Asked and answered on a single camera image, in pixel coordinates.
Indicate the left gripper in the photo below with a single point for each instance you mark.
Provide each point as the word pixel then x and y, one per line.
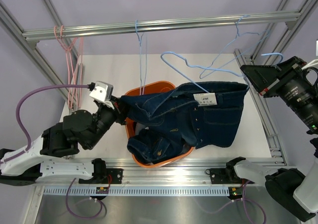
pixel 120 112

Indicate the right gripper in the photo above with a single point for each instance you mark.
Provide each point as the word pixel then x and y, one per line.
pixel 262 75

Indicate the dark blue denim garment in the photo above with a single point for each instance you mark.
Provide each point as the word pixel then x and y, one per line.
pixel 150 147

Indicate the light blue hanger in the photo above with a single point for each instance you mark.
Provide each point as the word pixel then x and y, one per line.
pixel 143 57
pixel 198 67
pixel 218 66

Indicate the pink hanger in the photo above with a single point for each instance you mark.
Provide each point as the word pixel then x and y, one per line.
pixel 69 62
pixel 79 73

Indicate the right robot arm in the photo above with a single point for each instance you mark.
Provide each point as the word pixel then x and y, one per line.
pixel 294 191

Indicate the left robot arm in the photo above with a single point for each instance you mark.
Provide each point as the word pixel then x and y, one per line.
pixel 44 160

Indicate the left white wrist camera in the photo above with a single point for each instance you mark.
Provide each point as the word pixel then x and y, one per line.
pixel 101 93

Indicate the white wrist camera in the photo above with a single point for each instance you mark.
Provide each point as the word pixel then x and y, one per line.
pixel 101 93
pixel 313 62

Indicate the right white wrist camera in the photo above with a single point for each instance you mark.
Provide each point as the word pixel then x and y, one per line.
pixel 313 62

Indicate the front aluminium frame rail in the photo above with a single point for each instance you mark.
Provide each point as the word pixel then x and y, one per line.
pixel 186 171

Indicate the white slotted cable duct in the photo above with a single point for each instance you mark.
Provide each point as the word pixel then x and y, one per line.
pixel 218 191

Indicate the aluminium hanging rail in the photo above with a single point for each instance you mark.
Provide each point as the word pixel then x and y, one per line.
pixel 159 25

